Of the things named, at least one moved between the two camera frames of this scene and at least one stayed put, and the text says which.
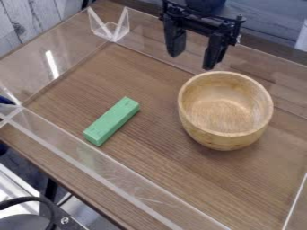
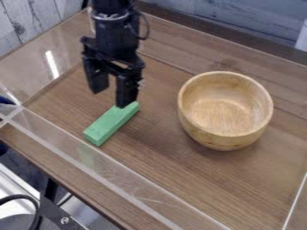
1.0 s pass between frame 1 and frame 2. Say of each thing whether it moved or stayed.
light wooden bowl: stayed
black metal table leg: stayed
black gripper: moved
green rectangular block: stayed
